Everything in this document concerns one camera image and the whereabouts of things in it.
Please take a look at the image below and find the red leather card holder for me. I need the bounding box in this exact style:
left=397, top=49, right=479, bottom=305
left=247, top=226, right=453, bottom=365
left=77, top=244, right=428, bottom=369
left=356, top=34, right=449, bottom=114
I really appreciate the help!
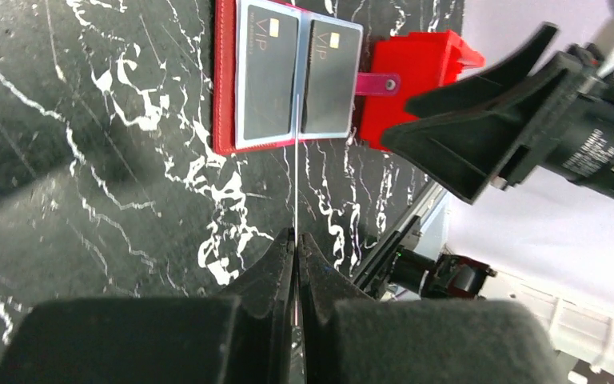
left=212, top=1, right=401, bottom=155

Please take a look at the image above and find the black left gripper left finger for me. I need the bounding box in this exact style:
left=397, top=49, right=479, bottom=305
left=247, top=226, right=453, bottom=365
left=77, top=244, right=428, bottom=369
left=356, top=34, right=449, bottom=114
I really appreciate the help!
left=0, top=228, right=295, bottom=383

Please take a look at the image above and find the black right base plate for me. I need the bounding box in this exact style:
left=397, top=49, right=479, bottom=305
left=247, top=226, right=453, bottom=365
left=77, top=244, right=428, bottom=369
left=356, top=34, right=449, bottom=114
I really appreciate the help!
left=353, top=215, right=497, bottom=300

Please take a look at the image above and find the black credit card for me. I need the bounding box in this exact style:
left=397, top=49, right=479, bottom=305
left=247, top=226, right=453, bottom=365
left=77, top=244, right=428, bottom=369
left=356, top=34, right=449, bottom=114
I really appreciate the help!
left=241, top=2, right=300, bottom=145
left=293, top=94, right=302, bottom=246

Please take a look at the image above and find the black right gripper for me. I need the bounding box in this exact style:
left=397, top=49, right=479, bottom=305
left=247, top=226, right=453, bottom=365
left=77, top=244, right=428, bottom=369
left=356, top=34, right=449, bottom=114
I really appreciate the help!
left=381, top=22, right=614, bottom=204

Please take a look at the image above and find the red plastic bin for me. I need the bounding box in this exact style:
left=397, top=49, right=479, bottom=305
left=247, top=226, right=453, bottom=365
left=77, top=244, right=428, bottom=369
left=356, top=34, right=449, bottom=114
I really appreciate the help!
left=356, top=30, right=485, bottom=151

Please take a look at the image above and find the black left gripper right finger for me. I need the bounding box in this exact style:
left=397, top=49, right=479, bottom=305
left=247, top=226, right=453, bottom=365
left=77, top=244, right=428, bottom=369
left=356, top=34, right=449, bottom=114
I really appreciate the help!
left=297, top=233, right=566, bottom=383

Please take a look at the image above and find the black VIP card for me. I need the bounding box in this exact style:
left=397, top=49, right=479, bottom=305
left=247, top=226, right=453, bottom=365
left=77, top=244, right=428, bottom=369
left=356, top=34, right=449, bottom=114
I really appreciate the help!
left=300, top=17, right=363, bottom=139

